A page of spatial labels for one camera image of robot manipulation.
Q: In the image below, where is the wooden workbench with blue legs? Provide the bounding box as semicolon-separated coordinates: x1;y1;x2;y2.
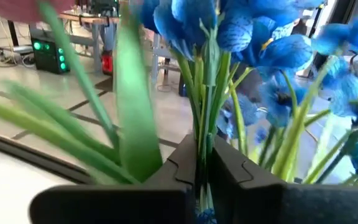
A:
58;10;121;75

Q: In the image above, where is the black computer with green lights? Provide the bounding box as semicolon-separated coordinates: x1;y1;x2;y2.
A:
30;36;70;75

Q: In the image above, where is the red artificial tulip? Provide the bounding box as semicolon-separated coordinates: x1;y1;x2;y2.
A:
0;0;164;186

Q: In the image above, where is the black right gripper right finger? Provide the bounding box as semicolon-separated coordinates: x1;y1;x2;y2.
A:
209;134;358;224

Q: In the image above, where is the black aluminium table frame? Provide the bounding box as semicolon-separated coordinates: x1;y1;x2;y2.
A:
0;128;94;185

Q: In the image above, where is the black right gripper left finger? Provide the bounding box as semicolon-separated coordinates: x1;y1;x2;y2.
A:
29;133;198;224

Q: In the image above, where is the red and black power unit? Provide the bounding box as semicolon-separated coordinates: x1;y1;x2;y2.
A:
101;49;115;77

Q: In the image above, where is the blue artificial flower bunch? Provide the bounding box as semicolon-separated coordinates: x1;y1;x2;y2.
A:
256;12;358;187
140;0;324;224

